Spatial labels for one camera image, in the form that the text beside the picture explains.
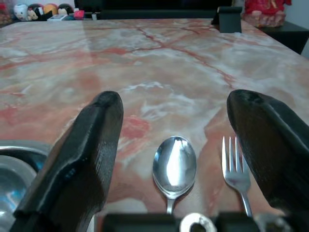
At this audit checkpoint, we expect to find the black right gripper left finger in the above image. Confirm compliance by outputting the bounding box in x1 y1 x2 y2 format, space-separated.
10 90 124 232

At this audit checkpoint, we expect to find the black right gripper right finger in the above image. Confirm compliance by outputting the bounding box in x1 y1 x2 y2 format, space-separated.
226 89 309 218

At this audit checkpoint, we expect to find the silver metal fork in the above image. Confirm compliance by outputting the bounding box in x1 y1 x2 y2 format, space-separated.
222 136 253 218

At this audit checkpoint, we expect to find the silver metal plate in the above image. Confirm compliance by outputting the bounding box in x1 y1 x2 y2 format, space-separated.
0 139 53 232

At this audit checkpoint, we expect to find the silver metal spoon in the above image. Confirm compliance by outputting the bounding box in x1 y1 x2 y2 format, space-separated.
152 135 197 215

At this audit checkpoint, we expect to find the black side cabinet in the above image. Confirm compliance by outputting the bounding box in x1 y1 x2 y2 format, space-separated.
258 21 309 55

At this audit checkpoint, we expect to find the red festive ornament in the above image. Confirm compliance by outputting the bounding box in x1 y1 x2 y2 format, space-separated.
242 0 287 28

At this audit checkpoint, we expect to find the white flat box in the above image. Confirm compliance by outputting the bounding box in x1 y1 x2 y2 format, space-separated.
46 14 69 22

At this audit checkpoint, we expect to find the black-haired round doll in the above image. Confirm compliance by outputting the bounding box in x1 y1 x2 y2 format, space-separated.
57 3 74 15

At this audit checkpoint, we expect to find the orange round doll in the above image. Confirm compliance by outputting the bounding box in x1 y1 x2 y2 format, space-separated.
43 3 59 15

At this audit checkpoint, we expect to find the black-eared mouse plush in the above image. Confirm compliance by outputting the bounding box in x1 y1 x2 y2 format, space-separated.
26 3 44 21

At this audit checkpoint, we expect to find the white round figurine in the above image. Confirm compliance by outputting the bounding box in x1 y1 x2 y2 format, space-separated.
13 3 28 21

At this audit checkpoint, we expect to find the clear snack jar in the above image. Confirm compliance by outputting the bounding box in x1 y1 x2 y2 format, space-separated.
0 4 13 25

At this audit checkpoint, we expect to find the large black furniture panel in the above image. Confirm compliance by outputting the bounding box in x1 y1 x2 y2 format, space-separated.
74 0 233 20

